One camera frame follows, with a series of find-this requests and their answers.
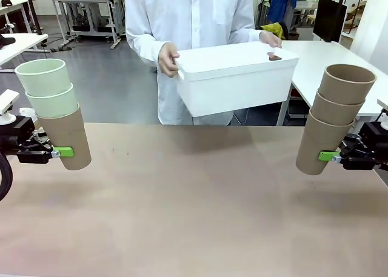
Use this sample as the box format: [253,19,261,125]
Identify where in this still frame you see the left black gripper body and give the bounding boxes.
[0,116,51,165]

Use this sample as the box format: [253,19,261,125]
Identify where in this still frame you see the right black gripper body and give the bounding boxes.
[341,121,388,171]

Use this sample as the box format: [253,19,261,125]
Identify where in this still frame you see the brown plastic cup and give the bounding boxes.
[295,108,356,176]
[310,88,367,128]
[36,102,93,172]
[316,64,378,105]

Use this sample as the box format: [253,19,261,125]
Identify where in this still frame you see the green plastic cup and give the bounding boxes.
[25,82,81,119]
[15,58,74,99]

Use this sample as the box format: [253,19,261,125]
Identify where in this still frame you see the white plastic basket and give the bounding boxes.
[175,41,301,118]

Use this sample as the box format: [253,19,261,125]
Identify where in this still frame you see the person's right forearm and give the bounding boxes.
[125,25,171,68]

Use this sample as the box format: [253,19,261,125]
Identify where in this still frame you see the person's left forearm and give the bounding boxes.
[226,21,265,44]

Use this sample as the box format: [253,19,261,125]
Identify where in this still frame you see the person's left hand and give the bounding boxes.
[259,29,283,50]

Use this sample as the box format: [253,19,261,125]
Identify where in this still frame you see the person's right hand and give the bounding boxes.
[158,41,181,78]

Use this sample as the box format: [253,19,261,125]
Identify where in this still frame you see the white side table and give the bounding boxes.
[276,39,388,126]

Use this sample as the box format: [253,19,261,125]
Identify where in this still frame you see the white table with black object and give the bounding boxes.
[0,33,50,75]

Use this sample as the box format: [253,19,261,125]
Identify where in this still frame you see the black object on table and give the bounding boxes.
[0,34,16,50]

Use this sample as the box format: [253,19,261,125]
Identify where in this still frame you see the black monitor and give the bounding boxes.
[312,0,348,44]

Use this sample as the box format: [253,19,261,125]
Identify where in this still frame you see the wooden chair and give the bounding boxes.
[340,0,366,35]

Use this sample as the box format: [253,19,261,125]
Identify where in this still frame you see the black stand pole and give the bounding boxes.
[24,0,43,36]

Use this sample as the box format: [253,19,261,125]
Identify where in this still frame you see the yellow jacket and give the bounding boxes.
[261,21,285,41]

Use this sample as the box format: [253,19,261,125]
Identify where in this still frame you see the blue jacket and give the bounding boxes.
[266,0,297,25]

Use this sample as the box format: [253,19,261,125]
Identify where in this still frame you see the person's white coat torso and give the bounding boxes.
[125,0,256,127]

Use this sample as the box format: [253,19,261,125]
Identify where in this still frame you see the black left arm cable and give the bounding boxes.
[0,153,14,201]

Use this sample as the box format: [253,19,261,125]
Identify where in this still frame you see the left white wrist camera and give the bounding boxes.
[0,88,20,125]

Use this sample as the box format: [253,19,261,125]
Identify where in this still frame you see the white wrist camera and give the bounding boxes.
[0,88,20,125]
[376,98,388,124]

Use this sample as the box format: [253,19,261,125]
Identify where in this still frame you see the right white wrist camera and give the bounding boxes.
[376,98,388,124]

